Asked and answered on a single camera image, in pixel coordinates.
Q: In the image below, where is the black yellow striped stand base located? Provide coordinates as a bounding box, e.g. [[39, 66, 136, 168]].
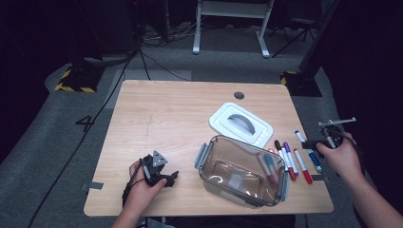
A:
[[54, 65, 106, 94], [279, 69, 323, 98]]

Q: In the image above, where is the thin black floor cable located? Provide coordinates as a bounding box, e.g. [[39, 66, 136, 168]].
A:
[[140, 51, 191, 82]]

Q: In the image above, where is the white lid with grey handle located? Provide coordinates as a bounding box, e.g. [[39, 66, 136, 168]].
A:
[[208, 102, 275, 149]]

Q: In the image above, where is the bundle of floor cables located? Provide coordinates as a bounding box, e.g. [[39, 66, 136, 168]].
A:
[[142, 17, 198, 48]]

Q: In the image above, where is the purple marker pen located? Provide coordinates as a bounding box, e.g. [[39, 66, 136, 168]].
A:
[[282, 142, 299, 177]]

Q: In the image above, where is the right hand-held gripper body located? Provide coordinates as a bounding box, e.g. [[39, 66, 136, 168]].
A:
[[317, 117, 357, 149]]

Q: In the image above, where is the white desk frame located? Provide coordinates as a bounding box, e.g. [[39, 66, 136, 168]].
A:
[[192, 0, 275, 59]]

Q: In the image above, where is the black marker pen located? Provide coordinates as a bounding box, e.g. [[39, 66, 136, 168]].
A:
[[274, 140, 290, 174]]

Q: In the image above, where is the red marker pen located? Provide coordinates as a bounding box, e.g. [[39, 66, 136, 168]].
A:
[[293, 147, 314, 185]]

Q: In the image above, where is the black folding stand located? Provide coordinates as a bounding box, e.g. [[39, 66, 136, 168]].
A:
[[269, 15, 321, 59]]

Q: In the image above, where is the right hand-held gripper cable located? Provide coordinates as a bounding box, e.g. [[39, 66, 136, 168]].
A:
[[334, 128, 368, 177]]

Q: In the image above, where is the long black floor cable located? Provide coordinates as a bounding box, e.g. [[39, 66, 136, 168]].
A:
[[27, 47, 142, 228]]

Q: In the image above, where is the hand-held gripper cable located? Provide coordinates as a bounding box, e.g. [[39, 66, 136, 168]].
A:
[[122, 162, 146, 207], [334, 128, 368, 177]]

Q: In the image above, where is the clear plastic storage box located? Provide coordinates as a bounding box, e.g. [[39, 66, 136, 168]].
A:
[[193, 135, 291, 209]]

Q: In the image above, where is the person's right hand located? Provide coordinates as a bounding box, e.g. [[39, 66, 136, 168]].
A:
[[317, 132, 365, 183]]

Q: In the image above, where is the left hand-held gripper cable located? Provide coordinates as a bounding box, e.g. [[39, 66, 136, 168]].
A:
[[122, 162, 146, 207]]

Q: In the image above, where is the dark slanted stand column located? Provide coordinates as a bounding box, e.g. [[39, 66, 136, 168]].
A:
[[298, 0, 341, 75]]

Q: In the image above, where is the dark equipment cabinet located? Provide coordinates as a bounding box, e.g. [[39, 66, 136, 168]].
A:
[[72, 0, 144, 63]]

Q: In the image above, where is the yellow marker pen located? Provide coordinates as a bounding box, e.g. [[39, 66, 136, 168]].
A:
[[256, 153, 278, 188]]

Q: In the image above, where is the person's left hand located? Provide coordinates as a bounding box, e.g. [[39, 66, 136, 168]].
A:
[[123, 160, 168, 218]]

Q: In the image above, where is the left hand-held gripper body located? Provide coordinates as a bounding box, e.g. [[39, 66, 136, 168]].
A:
[[140, 149, 169, 188]]

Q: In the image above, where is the person's dark clothing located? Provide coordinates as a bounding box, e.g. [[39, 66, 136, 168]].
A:
[[139, 215, 297, 228]]

